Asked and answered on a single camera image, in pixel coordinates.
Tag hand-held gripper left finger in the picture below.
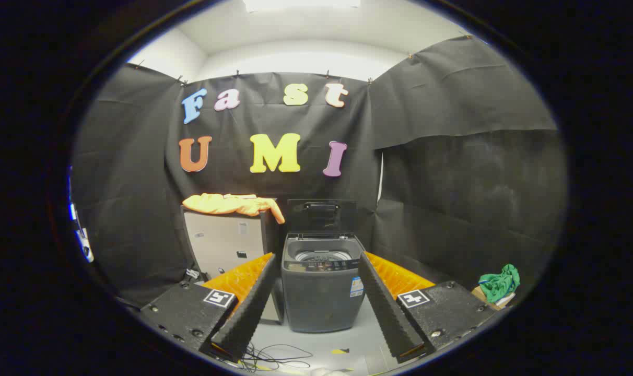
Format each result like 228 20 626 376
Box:
139 252 278 363

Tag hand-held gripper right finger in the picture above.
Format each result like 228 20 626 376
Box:
357 251 497 365

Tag dark grey washing machine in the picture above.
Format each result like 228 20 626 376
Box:
281 233 367 333

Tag orange polo shirt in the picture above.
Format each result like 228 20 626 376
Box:
182 193 286 225

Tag dark washing machine lid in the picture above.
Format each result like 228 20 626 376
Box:
287 198 358 237

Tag grey cabinet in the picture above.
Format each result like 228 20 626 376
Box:
181 198 284 323

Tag cardboard box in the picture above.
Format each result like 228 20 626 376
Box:
472 286 517 311

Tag green crumpled cloth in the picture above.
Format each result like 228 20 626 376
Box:
478 264 521 303

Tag white and blue device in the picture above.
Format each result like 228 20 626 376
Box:
67 167 95 263

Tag ceiling light panel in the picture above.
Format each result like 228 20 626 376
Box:
242 0 361 12

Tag black floor cables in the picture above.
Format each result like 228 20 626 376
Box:
238 342 314 372

